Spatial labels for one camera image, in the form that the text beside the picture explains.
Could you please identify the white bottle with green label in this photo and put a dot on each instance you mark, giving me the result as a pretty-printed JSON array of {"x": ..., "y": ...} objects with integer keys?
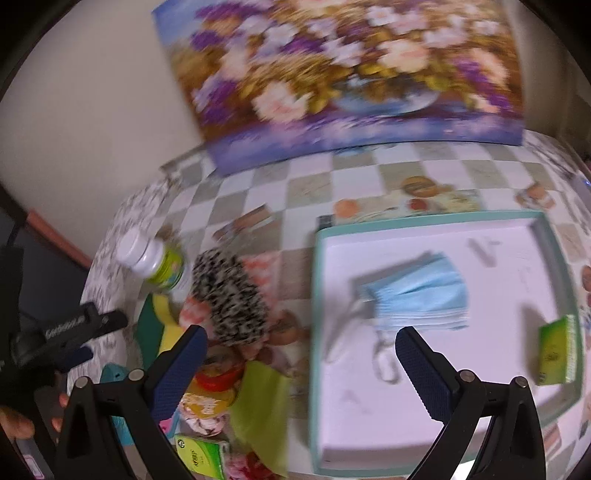
[{"x": 147, "y": 261}]

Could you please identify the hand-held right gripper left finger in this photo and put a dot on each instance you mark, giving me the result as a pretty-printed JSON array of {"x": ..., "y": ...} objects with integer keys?
[{"x": 184, "y": 369}]

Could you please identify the person's left hand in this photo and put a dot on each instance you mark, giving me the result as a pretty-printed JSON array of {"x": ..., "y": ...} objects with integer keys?
[{"x": 18, "y": 422}]

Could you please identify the green tissue packet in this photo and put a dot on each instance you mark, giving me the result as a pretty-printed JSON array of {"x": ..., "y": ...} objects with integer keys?
[
  {"x": 203, "y": 459},
  {"x": 556, "y": 350}
]

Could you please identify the pink floral cloth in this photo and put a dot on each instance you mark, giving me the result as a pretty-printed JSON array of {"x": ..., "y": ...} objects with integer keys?
[{"x": 205, "y": 422}]

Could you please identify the reddish brown board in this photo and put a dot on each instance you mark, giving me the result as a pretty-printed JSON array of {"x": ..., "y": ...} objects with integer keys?
[{"x": 60, "y": 237}]

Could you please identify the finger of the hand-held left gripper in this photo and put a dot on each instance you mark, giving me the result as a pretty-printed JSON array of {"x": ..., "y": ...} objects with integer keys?
[
  {"x": 108, "y": 321},
  {"x": 76, "y": 357}
]

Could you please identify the dark cabinet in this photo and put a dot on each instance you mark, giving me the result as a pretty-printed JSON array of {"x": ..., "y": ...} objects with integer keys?
[{"x": 9, "y": 221}]

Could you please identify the white floral tablecloth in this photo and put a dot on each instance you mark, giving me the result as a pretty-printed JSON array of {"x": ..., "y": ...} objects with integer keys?
[{"x": 120, "y": 212}]

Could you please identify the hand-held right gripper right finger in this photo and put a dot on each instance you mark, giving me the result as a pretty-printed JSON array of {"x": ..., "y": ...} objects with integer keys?
[{"x": 422, "y": 369}]

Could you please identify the light green cloth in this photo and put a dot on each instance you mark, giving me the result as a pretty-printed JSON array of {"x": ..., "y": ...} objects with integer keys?
[{"x": 263, "y": 410}]

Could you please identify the checkered printed tablecloth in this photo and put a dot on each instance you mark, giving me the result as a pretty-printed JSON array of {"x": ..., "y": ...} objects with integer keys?
[{"x": 295, "y": 194}]

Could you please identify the teal plastic object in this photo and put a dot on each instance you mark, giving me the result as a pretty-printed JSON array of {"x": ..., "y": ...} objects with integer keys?
[{"x": 114, "y": 373}]

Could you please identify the blue face mask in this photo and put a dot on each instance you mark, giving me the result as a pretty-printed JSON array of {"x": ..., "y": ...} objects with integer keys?
[{"x": 420, "y": 290}]

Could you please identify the red tape roll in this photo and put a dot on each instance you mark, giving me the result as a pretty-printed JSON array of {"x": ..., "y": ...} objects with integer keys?
[{"x": 219, "y": 381}]

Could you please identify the white box with teal rim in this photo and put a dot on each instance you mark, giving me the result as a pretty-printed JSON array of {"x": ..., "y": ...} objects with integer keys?
[{"x": 498, "y": 258}]

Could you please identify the leopard print scrunchie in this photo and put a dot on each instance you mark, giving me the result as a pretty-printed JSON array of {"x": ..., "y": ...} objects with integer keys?
[{"x": 231, "y": 300}]

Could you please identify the small black square object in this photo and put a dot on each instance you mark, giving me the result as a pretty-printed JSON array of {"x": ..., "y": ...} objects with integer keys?
[{"x": 324, "y": 222}]

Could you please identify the pink and white striped towel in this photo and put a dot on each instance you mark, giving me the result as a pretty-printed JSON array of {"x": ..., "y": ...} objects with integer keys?
[{"x": 261, "y": 277}]

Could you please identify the flower painting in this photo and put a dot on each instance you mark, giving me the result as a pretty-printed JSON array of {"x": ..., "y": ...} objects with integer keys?
[{"x": 341, "y": 74}]

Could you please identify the green and yellow sponge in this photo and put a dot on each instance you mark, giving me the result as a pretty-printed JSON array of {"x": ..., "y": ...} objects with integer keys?
[{"x": 157, "y": 330}]

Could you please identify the yellow round fan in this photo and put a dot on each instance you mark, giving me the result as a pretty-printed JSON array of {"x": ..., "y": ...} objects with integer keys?
[{"x": 207, "y": 401}]

